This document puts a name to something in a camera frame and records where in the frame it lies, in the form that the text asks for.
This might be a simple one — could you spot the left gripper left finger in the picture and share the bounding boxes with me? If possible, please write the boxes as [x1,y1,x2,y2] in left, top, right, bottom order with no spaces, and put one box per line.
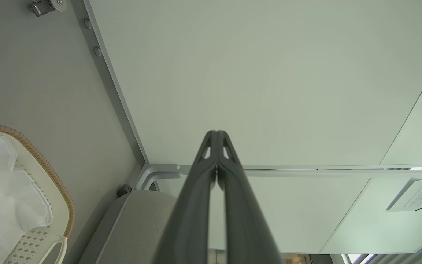
[152,130,218,264]

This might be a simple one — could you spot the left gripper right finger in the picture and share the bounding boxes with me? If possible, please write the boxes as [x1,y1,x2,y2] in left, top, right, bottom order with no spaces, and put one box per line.
[216,130,283,264]

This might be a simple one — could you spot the white basket with rattan rim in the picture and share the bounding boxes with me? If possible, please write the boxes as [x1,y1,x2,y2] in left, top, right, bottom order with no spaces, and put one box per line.
[0,124,76,264]

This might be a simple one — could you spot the grey fabric sofa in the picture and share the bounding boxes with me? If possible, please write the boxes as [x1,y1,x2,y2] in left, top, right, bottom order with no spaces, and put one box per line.
[77,190,211,264]

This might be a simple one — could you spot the small dark caster by sofa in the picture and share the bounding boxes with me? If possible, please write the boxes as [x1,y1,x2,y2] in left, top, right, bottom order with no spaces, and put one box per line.
[117,184,133,198]

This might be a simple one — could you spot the white paper sign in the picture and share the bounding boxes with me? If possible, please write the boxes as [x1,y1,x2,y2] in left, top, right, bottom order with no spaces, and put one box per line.
[386,178,422,213]

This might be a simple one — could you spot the white translucent mesh cloth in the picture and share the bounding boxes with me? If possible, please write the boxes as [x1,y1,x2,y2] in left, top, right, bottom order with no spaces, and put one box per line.
[0,135,53,264]

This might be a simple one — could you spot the black caster under metal plate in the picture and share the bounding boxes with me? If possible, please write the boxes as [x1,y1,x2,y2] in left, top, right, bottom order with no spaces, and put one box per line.
[29,0,55,17]

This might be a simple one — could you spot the grey double frame post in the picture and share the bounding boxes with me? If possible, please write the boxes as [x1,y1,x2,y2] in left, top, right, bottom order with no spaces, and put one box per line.
[133,164,181,191]

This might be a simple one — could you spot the grey partition rail with sign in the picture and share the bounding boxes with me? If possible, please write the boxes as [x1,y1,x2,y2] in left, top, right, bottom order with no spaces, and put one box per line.
[179,165,422,179]

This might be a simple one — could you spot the grey partition base rail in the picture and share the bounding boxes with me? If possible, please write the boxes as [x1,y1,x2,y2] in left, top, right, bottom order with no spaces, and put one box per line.
[70,0,150,166]

